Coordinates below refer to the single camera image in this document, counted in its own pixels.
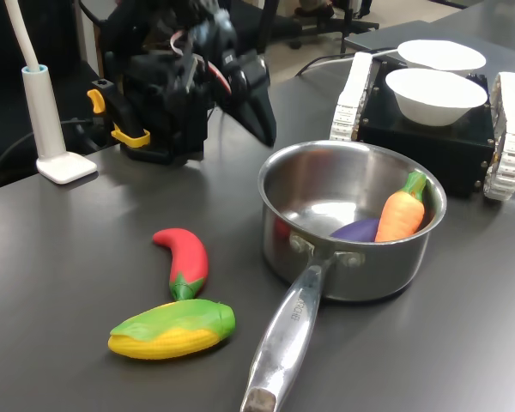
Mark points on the orange toy carrot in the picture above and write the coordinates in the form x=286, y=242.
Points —
x=401, y=214

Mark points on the shallow white bowl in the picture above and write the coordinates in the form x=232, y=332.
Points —
x=438, y=53

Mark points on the black office chair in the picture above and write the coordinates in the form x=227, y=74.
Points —
x=347, y=26
x=279, y=26

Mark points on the black vehicle with white tracks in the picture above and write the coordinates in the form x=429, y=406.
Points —
x=420, y=146

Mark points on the deep white bowl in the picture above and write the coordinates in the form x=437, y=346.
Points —
x=433, y=103

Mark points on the purple toy aubergine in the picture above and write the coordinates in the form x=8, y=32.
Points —
x=356, y=231

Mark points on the white post with flat foot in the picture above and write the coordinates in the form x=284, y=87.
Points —
x=45, y=120

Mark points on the red toy chilli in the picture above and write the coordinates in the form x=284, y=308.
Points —
x=189, y=257

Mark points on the black and yellow clamp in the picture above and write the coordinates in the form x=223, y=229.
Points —
x=95, y=101

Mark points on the yellow green toy corn cob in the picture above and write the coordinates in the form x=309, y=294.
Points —
x=171, y=330

